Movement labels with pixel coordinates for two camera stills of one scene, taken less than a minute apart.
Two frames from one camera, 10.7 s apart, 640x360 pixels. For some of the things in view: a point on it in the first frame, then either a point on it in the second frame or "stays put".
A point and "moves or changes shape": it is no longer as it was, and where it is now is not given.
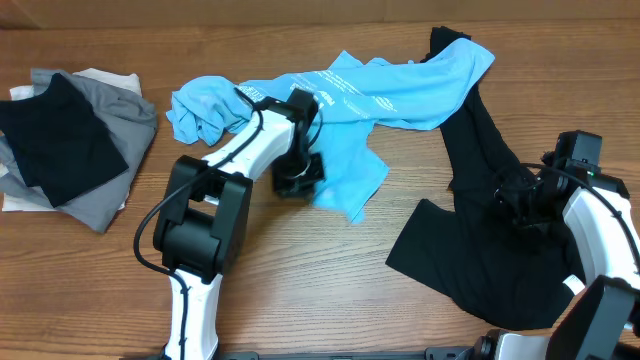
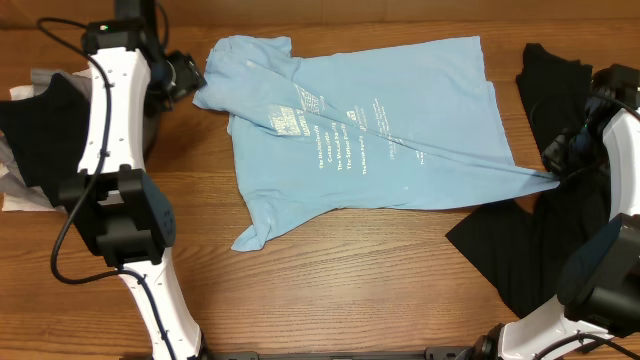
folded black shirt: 60,143 stays put
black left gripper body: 299,168 → 188,77
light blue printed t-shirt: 353,96 moves or changes shape
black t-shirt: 468,252 → 519,253
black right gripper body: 513,198 → 555,156
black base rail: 441,353 stays put
